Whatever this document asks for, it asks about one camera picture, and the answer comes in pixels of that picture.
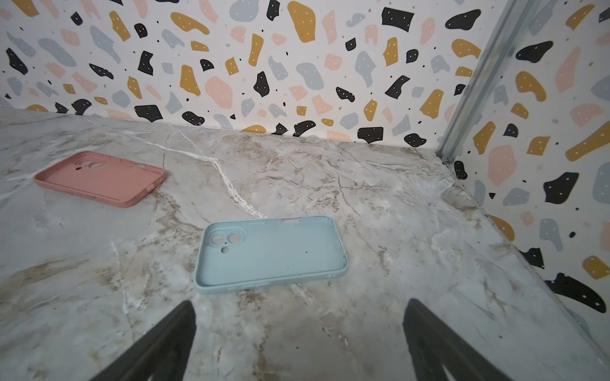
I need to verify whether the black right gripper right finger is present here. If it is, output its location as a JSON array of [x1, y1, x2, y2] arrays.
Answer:
[[403, 298, 509, 380]]

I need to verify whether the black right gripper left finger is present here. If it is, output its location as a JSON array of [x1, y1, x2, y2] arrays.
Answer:
[[93, 300, 196, 380]]

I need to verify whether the pink silicone phone case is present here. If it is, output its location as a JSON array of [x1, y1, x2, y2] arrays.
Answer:
[[34, 151, 168, 208]]

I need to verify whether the light blue phone case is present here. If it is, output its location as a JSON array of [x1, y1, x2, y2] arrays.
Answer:
[[194, 216, 349, 294]]

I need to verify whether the aluminium frame post right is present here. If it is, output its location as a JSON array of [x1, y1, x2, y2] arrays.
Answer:
[[436, 0, 542, 165]]

